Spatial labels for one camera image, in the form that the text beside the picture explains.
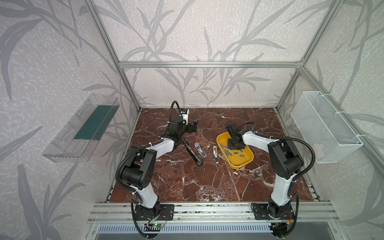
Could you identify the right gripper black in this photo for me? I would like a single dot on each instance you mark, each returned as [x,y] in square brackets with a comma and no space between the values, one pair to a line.
[235,142]

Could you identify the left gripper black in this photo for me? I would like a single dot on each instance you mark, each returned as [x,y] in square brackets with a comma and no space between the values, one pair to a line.
[190,126]

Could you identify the beige small stapler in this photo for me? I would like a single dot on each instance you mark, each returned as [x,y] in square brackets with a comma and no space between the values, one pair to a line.
[215,153]

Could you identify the light blue stapler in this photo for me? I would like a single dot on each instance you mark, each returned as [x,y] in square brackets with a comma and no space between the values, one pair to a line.
[200,150]

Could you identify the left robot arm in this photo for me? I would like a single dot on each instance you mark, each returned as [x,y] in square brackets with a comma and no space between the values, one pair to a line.
[136,170]

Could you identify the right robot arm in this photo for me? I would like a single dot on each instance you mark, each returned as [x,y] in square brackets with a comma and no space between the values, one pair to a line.
[286,162]

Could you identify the grey staple strips in tray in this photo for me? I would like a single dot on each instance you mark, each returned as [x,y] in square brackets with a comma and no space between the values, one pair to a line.
[230,153]

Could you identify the yellow plastic tray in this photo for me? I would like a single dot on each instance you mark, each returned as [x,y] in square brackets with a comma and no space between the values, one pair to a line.
[235,158]

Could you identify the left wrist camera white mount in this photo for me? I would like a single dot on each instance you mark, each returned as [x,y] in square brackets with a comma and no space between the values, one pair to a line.
[184,113]

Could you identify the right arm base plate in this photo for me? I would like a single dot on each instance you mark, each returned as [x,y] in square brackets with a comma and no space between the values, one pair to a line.
[271,211]

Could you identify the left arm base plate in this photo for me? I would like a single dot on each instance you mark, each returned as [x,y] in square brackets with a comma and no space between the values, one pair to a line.
[163,212]

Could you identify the aluminium front rail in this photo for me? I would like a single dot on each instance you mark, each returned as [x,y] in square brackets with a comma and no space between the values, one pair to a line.
[211,212]

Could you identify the white wire mesh basket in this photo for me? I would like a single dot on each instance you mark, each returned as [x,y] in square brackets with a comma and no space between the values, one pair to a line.
[324,128]

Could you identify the clear acrylic wall shelf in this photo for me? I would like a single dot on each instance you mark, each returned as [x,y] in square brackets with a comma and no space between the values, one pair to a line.
[79,138]

